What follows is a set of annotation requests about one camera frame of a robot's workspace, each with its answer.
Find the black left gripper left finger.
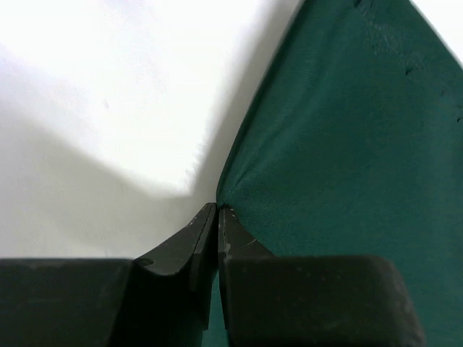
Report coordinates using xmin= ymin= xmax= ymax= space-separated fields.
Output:
xmin=109 ymin=202 xmax=217 ymax=346

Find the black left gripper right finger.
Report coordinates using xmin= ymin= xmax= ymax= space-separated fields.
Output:
xmin=218 ymin=207 xmax=282 ymax=346

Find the dark green cloth placemat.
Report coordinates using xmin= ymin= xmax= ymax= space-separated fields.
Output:
xmin=216 ymin=1 xmax=462 ymax=346

